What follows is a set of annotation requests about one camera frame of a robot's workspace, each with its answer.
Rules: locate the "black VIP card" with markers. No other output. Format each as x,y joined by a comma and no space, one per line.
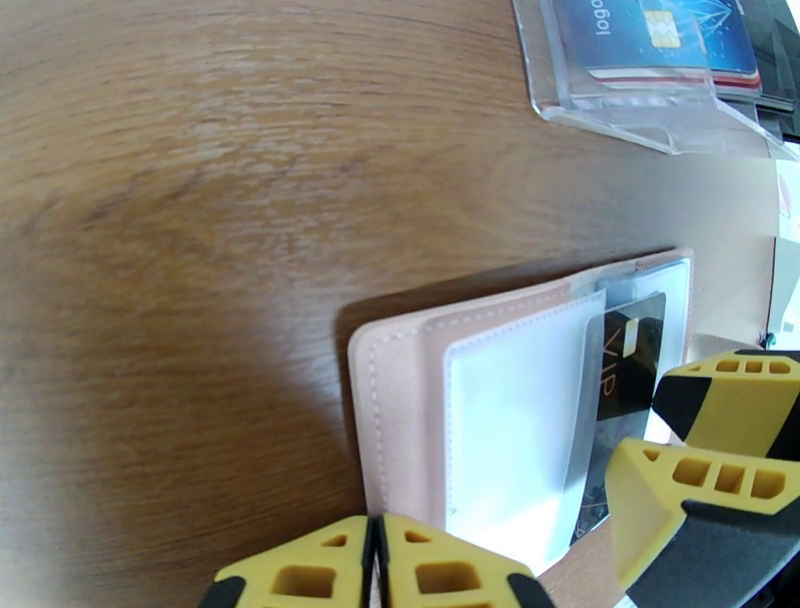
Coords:
625,375

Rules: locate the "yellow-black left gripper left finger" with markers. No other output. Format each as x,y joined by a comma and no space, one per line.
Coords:
350,575

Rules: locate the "clear acrylic card stand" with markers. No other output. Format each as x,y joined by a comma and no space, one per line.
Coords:
625,112

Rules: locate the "translucent plastic case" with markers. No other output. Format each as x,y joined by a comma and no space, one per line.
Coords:
400,406

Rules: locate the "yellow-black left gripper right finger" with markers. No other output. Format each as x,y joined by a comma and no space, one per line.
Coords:
400,575

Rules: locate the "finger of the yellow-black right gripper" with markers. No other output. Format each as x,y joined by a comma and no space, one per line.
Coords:
650,500
731,412

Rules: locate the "dark blue chip card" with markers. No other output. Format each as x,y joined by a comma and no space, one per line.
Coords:
612,37

